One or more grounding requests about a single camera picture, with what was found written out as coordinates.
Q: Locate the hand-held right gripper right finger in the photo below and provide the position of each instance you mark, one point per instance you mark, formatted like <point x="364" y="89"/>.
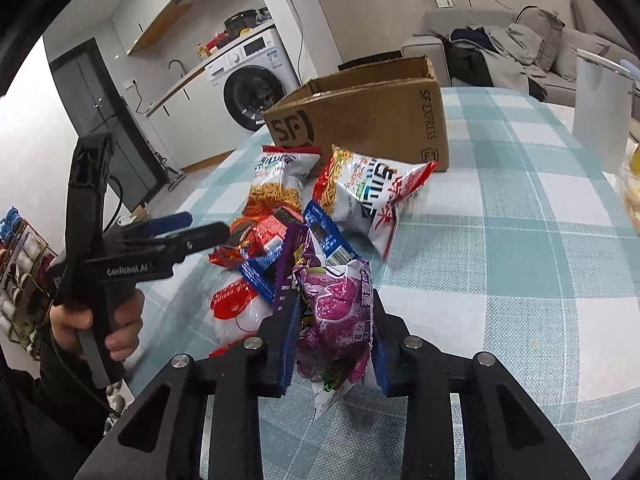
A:
<point x="378" y="365"/>

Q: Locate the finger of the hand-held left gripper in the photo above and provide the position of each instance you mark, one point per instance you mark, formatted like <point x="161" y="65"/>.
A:
<point x="200" y="239"/>
<point x="167" y="222"/>

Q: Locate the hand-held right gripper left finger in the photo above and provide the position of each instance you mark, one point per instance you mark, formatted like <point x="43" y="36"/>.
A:
<point x="289" y="355"/>

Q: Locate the purple grape snack packet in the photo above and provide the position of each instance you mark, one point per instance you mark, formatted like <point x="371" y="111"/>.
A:
<point x="335" y="310"/>

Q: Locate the red and clear snack packet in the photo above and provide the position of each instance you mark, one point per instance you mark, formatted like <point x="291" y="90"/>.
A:
<point x="235" y="320"/>

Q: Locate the dark purple snack packet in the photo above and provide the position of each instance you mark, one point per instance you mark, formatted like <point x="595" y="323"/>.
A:
<point x="295" y="245"/>

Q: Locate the small white red noodle packet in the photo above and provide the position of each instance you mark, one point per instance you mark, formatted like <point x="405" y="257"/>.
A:
<point x="277" y="175"/>

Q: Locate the blue snack packet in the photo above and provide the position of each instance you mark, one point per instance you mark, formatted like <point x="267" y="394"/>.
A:
<point x="325" y="232"/>

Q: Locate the large white red noodle packet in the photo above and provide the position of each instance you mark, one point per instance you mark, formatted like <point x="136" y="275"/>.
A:
<point x="370" y="190"/>

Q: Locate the brown cardboard box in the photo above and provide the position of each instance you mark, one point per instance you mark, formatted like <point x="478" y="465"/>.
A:
<point x="370" y="115"/>

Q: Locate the person's left forearm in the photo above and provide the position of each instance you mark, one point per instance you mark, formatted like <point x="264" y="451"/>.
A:
<point x="45" y="410"/>

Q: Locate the person's left hand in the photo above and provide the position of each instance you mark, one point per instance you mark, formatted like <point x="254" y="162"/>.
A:
<point x="67" y="325"/>

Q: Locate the small cardboard box on floor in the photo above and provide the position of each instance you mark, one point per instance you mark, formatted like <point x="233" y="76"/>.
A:
<point x="135" y="216"/>

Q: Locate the shoe rack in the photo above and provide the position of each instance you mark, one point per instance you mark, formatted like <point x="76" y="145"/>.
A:
<point x="20" y="280"/>

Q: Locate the dark glass door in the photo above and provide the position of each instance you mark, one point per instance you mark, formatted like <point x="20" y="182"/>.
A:
<point x="95" y="110"/>

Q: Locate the white lower kitchen cabinet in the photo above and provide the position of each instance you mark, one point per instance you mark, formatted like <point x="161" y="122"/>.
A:
<point x="185" y="120"/>

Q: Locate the white kitchen cabinet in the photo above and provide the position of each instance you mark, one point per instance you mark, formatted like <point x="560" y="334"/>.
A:
<point x="185" y="120"/>
<point x="145" y="15"/>

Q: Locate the kitchen faucet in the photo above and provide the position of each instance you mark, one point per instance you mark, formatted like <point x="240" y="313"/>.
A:
<point x="177" y="65"/>

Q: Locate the white washing machine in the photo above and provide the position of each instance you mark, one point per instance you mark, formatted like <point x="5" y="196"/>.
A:
<point x="250" y="80"/>

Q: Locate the yellow detergent bottle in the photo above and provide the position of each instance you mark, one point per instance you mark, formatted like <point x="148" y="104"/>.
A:
<point x="202" y="51"/>

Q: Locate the red box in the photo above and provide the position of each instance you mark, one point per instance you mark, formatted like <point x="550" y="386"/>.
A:
<point x="219" y="42"/>

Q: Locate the white upper kitchen cabinet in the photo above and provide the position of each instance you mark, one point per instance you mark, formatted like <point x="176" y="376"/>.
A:
<point x="145" y="15"/>

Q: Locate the black white patterned basket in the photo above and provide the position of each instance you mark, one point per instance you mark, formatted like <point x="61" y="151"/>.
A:
<point x="365" y="63"/>

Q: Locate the clear plastic food container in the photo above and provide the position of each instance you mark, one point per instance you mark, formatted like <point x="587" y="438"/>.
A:
<point x="629" y="200"/>

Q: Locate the yellow bag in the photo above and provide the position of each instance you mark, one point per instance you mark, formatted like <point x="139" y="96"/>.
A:
<point x="635" y="157"/>

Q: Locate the pile of grey black clothes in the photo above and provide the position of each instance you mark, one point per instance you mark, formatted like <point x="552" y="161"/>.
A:
<point x="500" y="55"/>

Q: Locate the white tall canister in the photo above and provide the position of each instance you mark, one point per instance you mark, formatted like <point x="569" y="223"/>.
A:
<point x="597" y="110"/>

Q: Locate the grey cushion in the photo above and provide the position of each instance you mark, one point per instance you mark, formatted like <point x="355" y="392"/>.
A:
<point x="575" y="57"/>
<point x="542" y="30"/>

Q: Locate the grey sofa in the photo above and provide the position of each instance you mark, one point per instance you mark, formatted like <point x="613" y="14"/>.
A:
<point x="580" y="55"/>

